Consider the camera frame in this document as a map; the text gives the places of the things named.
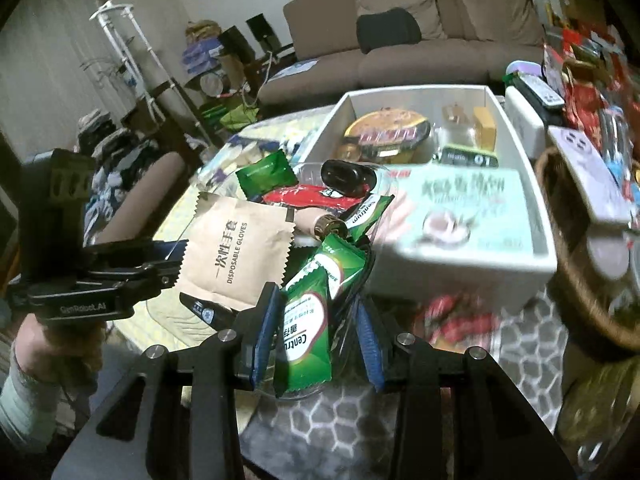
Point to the blue packet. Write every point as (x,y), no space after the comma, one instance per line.
(207,312)

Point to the yellow box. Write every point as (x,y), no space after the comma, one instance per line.
(485,127)

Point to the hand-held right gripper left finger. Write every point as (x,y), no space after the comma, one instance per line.
(262,332)

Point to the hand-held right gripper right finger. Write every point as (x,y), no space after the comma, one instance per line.
(371,355)

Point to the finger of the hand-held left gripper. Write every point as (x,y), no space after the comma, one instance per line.
(140,282)
(135,252)

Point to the green snack packet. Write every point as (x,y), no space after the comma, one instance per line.
(302,335)
(265,175)
(335,265)
(367,217)

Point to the green bag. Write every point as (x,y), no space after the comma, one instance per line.
(232,115)

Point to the grey honeycomb mat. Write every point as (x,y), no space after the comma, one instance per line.
(475,390)

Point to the wicker basket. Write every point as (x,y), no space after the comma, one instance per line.
(565,285)

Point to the person's left forearm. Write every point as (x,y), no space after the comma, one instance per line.
(25,405)

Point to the black cushion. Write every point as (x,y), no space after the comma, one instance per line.
(389,30)

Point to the red snack packet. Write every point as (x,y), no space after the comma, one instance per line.
(310,197)

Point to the round white plate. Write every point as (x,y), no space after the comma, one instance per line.
(212,85)

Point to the pile of clothes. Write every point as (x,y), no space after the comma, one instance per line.
(115,155)

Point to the stack of purple boxes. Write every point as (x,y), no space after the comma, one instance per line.
(202,57)

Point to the white storage box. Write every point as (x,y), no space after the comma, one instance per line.
(450,270)

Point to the white coat rack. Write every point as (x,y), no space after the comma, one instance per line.
(135,60)

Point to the brown glove packet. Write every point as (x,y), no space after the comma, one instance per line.
(235,250)

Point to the remote control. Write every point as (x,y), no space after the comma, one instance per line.
(540,91)

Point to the instant noodle bowl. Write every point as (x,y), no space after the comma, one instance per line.
(387,130)

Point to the red wrapped candies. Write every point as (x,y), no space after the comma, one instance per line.
(457,322)

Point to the green snack box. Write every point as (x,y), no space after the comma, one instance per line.
(465,210)

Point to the person's left hand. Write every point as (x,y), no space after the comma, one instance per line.
(55,350)

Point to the brown sofa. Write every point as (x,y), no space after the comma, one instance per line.
(400,60)

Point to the black label packet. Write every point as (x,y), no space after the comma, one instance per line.
(470,156)

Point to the black oval case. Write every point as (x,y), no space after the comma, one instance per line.
(350,177)

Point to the white game controller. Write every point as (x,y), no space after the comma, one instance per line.
(585,175)

